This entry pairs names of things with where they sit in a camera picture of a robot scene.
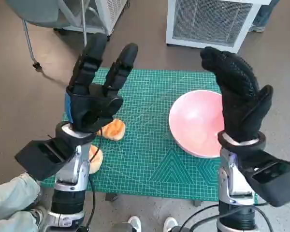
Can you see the round toy bread bun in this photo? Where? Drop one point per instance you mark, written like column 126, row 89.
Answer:
column 96, row 162

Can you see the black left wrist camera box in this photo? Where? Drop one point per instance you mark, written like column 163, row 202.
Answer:
column 43, row 157

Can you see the wide white mesh cabinet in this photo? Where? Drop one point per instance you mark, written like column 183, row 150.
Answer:
column 207, row 21

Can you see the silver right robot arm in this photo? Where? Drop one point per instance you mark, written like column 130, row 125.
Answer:
column 234, row 183

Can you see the thin metal pole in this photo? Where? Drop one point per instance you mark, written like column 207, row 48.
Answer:
column 84, row 24

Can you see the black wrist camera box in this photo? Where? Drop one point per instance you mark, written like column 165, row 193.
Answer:
column 43, row 157
column 273, row 178

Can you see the green cutting mat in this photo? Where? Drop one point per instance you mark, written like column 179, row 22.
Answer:
column 145, row 149

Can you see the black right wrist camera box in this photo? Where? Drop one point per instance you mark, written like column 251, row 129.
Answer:
column 273, row 178

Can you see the person in blue trousers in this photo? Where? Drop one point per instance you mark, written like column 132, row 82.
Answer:
column 263, row 14

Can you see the grey chair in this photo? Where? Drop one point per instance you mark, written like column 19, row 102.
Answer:
column 38, row 12

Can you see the person in pale trousers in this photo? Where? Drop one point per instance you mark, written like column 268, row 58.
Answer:
column 9, row 200

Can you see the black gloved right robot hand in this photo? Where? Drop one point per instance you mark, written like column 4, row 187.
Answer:
column 239, row 101

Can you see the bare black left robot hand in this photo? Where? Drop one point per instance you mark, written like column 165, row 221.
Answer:
column 87, row 108

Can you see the rectangular striped toy bread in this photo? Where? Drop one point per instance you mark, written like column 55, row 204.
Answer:
column 114, row 130

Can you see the pink bowl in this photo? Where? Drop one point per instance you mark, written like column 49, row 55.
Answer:
column 198, row 120

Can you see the grey table leg bracket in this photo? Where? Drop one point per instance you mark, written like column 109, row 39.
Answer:
column 111, row 197
column 197, row 203

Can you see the white mesh cabinet on casters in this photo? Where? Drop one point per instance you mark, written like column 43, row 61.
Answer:
column 106, row 12

